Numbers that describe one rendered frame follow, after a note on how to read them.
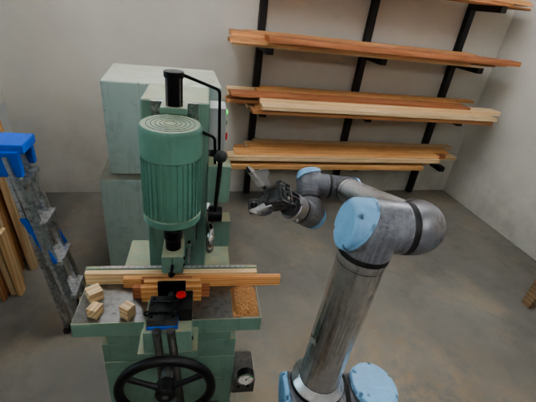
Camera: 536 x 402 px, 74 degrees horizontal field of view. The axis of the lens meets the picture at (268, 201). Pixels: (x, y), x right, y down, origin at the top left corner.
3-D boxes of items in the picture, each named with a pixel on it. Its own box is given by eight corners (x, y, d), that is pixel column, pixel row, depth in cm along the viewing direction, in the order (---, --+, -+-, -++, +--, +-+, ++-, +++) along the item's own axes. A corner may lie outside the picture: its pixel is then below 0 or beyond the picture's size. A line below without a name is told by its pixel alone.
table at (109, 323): (61, 364, 105) (57, 351, 102) (89, 290, 131) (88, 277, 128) (264, 353, 116) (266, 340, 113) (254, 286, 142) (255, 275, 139)
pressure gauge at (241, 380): (236, 389, 128) (238, 375, 124) (235, 379, 132) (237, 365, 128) (253, 388, 130) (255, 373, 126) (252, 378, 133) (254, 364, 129)
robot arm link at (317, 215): (306, 207, 137) (306, 233, 133) (287, 197, 128) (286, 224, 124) (328, 202, 131) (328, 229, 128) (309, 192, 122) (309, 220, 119)
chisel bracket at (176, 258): (162, 277, 120) (160, 257, 116) (166, 250, 132) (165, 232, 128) (184, 276, 122) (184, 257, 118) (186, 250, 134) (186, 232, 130)
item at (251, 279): (124, 288, 126) (122, 279, 124) (124, 284, 127) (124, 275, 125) (279, 285, 136) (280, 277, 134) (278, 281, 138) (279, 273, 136)
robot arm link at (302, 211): (286, 202, 128) (289, 226, 123) (277, 197, 124) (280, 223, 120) (307, 193, 123) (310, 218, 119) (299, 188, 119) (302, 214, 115)
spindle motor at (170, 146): (139, 232, 106) (132, 132, 91) (147, 202, 121) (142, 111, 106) (199, 232, 109) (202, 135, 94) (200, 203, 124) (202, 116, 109)
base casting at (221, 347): (103, 363, 121) (100, 344, 116) (132, 254, 170) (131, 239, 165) (235, 355, 129) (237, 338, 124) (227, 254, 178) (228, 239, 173)
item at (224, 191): (206, 202, 134) (207, 166, 126) (206, 191, 141) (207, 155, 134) (229, 202, 135) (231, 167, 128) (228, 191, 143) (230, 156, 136)
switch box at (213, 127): (207, 150, 134) (209, 108, 126) (207, 140, 142) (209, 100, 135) (224, 151, 135) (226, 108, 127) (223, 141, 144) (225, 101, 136)
